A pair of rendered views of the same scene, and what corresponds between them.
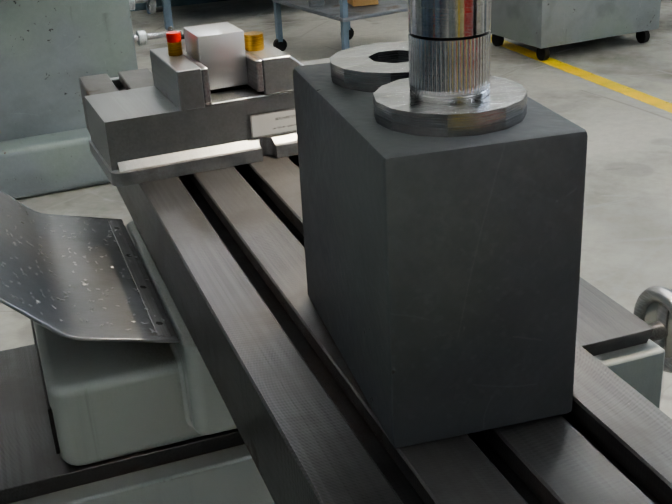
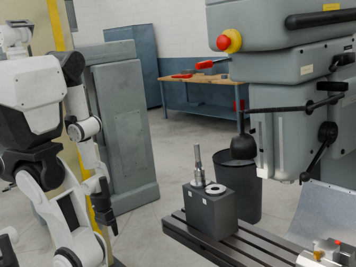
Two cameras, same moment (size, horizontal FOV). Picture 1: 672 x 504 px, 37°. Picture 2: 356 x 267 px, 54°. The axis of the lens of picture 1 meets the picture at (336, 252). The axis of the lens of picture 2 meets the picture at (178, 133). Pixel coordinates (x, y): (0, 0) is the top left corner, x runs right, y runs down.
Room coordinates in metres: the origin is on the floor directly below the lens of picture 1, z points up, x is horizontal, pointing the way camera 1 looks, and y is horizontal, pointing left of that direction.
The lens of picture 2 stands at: (1.88, -0.59, 1.80)
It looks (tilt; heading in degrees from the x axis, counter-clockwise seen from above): 16 degrees down; 161
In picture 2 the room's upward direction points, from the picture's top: 7 degrees counter-clockwise
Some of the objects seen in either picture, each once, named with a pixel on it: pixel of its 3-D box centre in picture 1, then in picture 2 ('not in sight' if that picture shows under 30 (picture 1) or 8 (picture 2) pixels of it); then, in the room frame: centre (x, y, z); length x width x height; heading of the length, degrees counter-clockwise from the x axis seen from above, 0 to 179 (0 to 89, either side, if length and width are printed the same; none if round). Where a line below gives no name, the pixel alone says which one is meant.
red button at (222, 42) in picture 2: not in sight; (224, 42); (1.06, -0.16, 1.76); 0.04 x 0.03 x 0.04; 19
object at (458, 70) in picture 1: (449, 49); (199, 176); (0.57, -0.07, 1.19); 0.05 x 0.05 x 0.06
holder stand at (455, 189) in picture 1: (423, 219); (209, 206); (0.62, -0.06, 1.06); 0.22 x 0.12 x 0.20; 14
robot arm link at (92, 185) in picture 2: not in sight; (97, 188); (0.39, -0.49, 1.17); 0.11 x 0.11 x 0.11; 33
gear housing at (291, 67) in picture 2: not in sight; (292, 58); (0.96, 0.12, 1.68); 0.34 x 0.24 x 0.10; 109
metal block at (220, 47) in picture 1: (215, 55); (327, 253); (1.11, 0.12, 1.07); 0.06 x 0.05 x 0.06; 22
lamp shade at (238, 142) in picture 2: not in sight; (242, 144); (1.09, -0.14, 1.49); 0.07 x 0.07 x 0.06
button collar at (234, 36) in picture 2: not in sight; (230, 41); (1.05, -0.14, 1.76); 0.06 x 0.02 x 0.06; 19
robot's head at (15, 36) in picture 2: not in sight; (11, 38); (0.54, -0.68, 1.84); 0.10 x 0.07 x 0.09; 127
